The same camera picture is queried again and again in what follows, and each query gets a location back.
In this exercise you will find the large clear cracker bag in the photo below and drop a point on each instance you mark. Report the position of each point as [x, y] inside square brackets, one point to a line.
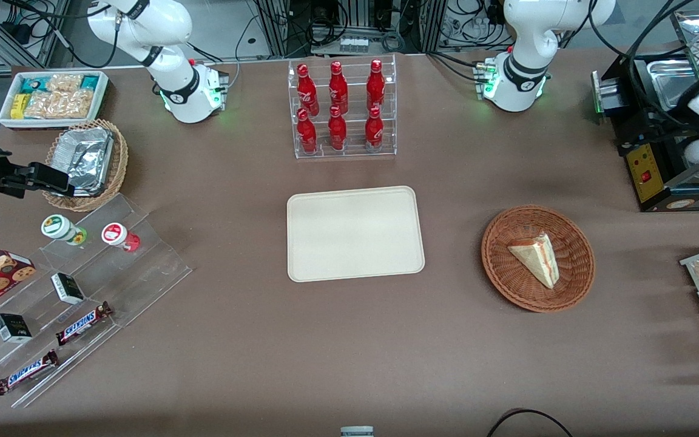
[61, 104]

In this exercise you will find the yellow snack packet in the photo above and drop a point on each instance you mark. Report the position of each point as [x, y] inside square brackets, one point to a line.
[18, 106]

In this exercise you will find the red lidded white cup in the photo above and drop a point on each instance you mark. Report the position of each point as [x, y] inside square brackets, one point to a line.
[116, 235]

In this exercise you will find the aluminium foil container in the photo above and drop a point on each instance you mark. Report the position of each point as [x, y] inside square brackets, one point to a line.
[85, 158]

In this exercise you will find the green lidded white cup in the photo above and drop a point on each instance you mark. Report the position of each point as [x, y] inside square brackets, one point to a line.
[58, 227]

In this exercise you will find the teal snack packet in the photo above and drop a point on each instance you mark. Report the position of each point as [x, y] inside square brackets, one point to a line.
[33, 84]
[90, 82]

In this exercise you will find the grey box at table edge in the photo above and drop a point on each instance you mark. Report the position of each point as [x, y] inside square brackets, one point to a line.
[357, 432]

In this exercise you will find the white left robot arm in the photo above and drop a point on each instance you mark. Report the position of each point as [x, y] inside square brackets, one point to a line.
[518, 82]

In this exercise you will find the steel warmer pan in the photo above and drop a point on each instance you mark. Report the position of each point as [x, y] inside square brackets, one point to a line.
[668, 82]

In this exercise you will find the light oval wicker basket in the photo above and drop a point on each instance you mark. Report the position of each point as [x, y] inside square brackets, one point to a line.
[119, 158]

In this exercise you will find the clear acrylic bottle rack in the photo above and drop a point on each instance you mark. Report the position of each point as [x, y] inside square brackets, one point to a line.
[352, 152]

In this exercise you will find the brown Snickers bar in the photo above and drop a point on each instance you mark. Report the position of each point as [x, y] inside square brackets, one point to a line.
[27, 372]
[82, 323]

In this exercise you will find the beige plastic serving tray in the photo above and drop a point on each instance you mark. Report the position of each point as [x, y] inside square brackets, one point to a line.
[352, 233]

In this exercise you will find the triangular sandwich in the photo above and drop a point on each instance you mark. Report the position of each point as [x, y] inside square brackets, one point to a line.
[537, 258]

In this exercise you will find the clear acrylic stepped stand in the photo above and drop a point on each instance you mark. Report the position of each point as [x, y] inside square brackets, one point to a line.
[143, 267]

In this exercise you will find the small black carton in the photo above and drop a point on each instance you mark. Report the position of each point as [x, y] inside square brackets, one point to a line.
[67, 288]
[13, 328]

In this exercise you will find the red cola bottle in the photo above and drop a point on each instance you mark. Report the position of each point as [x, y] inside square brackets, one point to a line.
[306, 135]
[374, 132]
[375, 88]
[307, 91]
[337, 132]
[338, 90]

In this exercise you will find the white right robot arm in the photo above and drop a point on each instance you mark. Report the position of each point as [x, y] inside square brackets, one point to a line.
[187, 91]

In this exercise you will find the brown round wicker basket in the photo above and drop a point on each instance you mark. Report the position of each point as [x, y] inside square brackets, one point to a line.
[507, 279]

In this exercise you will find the white power strip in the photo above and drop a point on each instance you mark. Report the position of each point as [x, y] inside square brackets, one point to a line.
[354, 44]

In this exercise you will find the black food warmer machine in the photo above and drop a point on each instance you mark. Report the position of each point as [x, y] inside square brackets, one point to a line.
[644, 173]

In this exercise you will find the small clear cracker bag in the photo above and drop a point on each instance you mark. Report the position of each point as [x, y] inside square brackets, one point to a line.
[64, 82]

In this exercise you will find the white rectangular snack bin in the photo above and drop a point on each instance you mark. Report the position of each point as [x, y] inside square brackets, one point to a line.
[6, 115]

